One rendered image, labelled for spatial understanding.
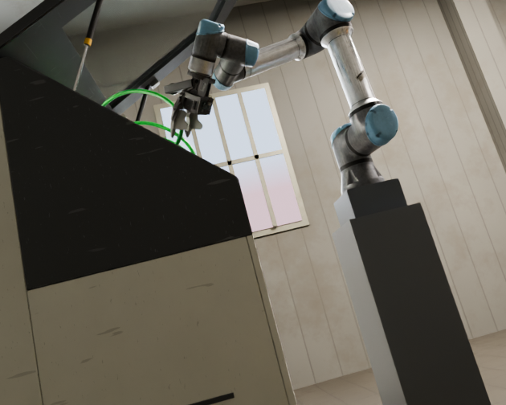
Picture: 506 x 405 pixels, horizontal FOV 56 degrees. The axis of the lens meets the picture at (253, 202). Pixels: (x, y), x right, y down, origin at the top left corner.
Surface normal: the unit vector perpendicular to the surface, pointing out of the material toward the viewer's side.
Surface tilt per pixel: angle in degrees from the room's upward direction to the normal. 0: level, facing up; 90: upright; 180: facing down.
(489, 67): 90
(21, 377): 90
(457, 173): 90
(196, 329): 90
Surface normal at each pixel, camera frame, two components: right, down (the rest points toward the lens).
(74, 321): 0.02, -0.24
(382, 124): 0.40, -0.18
